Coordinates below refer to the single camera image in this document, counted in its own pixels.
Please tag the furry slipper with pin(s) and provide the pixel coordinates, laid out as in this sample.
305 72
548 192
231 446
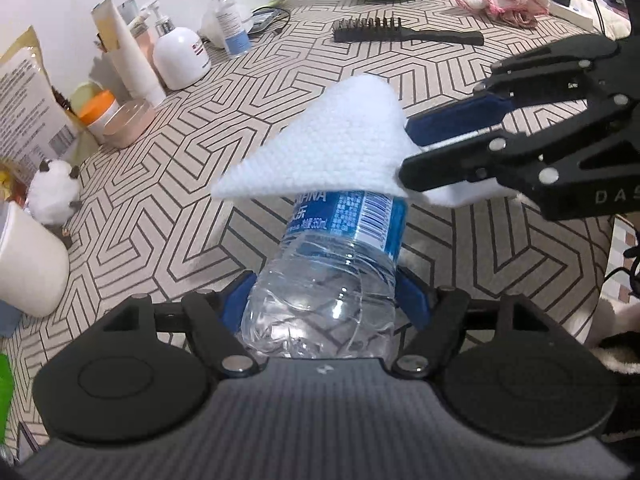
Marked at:
615 325

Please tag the white cup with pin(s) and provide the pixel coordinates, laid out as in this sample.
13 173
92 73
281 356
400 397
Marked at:
30 265

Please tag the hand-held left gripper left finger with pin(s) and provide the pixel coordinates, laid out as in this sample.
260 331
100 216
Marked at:
235 305

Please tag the white cleaning cloth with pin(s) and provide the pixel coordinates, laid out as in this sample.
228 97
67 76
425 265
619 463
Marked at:
330 140

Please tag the kraft paper pouch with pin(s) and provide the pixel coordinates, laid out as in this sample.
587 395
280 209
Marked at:
25 100

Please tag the peach pump bottle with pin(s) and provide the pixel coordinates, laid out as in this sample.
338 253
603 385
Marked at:
144 40

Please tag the spray bottle with blue label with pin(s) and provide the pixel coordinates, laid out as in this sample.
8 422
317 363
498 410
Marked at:
232 20

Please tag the white squeeze tube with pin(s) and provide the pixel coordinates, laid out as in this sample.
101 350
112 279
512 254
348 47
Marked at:
132 60

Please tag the white power strip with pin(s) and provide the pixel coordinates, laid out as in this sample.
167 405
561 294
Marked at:
570 12

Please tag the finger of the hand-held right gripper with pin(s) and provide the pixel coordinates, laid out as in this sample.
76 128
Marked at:
450 165
465 110

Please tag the yellow packet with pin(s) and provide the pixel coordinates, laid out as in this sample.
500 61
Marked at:
9 182

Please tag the clear plastic water bottle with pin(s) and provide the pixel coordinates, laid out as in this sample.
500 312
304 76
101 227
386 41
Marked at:
325 290

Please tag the pale green round lid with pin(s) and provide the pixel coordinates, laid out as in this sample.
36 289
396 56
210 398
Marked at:
84 95

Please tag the orange lid jar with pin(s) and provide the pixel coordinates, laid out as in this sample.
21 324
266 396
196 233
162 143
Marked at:
97 110

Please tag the pink jar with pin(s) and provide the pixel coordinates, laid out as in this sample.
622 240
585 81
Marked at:
127 125

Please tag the green labelled clear bottle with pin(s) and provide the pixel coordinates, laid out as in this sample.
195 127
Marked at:
5 395

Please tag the white plush toy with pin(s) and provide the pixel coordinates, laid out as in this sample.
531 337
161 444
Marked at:
52 192

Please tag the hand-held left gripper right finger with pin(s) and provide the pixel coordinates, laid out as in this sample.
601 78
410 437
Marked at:
416 302

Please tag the white pump bottle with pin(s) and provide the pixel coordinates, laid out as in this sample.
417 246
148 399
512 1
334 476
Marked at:
180 57

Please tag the black hairbrush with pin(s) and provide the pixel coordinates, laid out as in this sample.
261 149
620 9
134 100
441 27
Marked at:
400 35

